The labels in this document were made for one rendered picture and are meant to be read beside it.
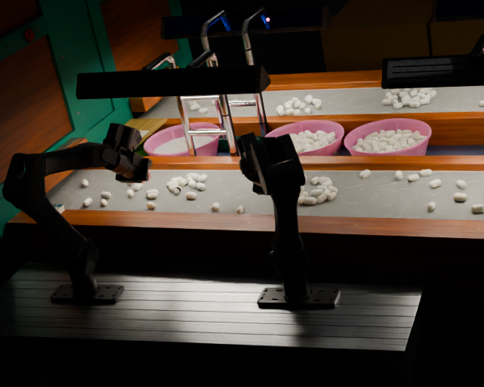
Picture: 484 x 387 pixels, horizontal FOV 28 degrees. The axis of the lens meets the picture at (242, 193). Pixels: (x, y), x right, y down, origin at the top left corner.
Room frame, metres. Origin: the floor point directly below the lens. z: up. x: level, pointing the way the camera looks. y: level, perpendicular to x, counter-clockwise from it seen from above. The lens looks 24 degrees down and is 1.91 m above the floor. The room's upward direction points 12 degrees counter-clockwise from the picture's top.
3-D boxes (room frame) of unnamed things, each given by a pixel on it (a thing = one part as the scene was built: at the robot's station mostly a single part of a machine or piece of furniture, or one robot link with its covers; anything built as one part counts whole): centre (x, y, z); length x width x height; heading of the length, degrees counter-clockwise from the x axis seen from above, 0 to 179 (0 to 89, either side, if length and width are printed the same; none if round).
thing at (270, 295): (2.05, -0.08, 0.71); 0.20 x 0.07 x 0.08; 66
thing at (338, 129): (2.85, -0.23, 0.72); 0.27 x 0.27 x 0.10
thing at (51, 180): (2.89, 0.56, 0.83); 0.30 x 0.06 x 0.07; 151
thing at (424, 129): (2.72, -0.47, 0.72); 0.27 x 0.27 x 0.10
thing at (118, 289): (2.29, 0.46, 0.71); 0.20 x 0.07 x 0.08; 66
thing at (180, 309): (2.40, 0.09, 0.65); 1.20 x 0.90 x 0.04; 66
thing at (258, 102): (3.15, -0.09, 0.90); 0.20 x 0.19 x 0.45; 61
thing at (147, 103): (3.49, 0.24, 0.83); 0.30 x 0.06 x 0.07; 151
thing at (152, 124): (3.16, 0.35, 0.77); 0.33 x 0.15 x 0.01; 151
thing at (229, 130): (2.80, 0.10, 0.90); 0.20 x 0.19 x 0.45; 61
